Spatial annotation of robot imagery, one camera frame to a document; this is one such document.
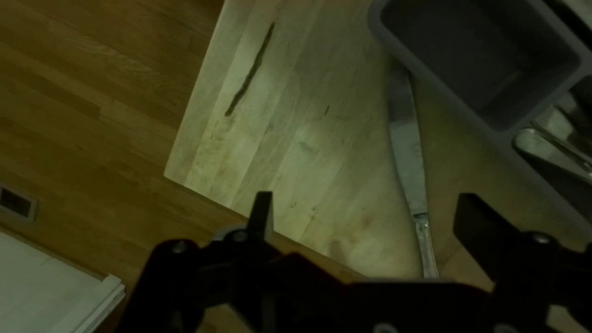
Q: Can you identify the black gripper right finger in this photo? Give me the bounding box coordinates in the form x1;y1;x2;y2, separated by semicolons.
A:
451;191;592;313

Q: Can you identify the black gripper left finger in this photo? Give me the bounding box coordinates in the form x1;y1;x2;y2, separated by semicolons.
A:
145;191;295;298

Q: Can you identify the silver table knife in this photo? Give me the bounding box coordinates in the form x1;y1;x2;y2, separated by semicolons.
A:
386;63;441;284

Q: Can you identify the grey plastic cutlery holder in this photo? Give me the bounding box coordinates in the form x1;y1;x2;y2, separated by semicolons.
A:
367;0;592;136

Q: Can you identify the floor air vent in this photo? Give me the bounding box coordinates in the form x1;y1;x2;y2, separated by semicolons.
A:
0;184;40;224

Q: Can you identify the grey wire dish rack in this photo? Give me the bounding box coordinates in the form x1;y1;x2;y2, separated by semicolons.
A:
393;0;592;232

